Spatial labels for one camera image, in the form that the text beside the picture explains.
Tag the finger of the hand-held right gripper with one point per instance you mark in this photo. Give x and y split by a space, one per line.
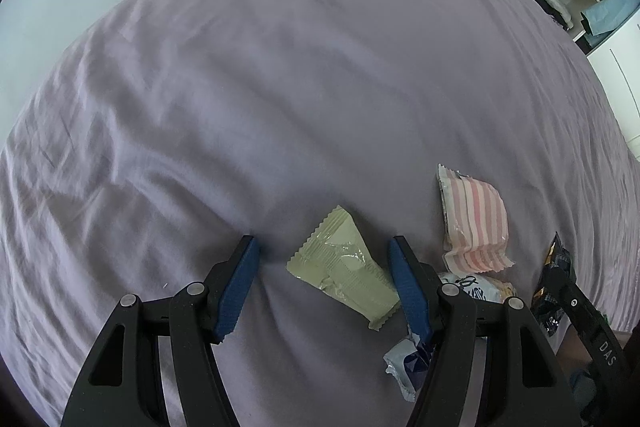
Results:
575 302

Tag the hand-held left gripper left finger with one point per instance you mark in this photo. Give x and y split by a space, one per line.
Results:
235 292

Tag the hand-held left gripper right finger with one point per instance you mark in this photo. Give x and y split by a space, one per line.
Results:
407 287

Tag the black and gold snack packet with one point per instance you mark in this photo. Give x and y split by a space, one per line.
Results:
546 314

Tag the beige snack packet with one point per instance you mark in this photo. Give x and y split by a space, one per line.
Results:
345 272

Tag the white crumpled snack packet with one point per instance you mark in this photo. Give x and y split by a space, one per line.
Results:
477 287

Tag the small blue white snack packet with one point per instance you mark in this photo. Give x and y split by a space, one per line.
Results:
405 359

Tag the pink striped snack packet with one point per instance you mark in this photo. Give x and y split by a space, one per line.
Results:
475 217

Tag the purple bed sheet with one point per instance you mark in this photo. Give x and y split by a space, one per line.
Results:
280 107

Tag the white wardrobe door panels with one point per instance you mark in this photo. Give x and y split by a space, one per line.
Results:
620 77

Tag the light blue hanging garment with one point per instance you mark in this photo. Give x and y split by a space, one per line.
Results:
612 12

